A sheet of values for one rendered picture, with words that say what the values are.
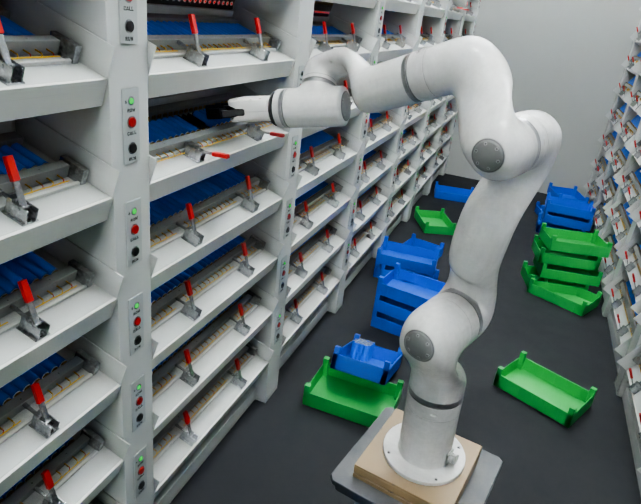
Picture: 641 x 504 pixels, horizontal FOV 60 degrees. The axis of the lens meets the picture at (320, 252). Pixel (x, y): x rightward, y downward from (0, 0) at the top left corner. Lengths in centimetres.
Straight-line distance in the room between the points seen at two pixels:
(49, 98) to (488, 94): 65
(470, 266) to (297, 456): 96
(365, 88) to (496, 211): 34
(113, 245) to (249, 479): 93
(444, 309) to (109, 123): 68
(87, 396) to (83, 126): 48
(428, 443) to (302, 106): 77
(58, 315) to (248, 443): 97
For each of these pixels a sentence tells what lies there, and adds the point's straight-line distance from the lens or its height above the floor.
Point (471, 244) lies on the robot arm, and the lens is 104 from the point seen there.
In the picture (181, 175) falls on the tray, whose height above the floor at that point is 92.
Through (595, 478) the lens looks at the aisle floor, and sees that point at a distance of 207.
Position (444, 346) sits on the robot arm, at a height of 70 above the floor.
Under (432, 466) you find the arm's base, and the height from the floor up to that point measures 35.
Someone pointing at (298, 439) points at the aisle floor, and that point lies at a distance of 185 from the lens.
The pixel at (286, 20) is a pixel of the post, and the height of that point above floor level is 121.
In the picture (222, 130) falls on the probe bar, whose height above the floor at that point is 96.
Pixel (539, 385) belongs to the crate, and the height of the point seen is 0.
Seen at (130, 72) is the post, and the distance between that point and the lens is 97.
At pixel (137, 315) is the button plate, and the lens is 112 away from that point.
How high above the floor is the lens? 125
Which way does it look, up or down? 24 degrees down
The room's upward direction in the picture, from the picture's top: 7 degrees clockwise
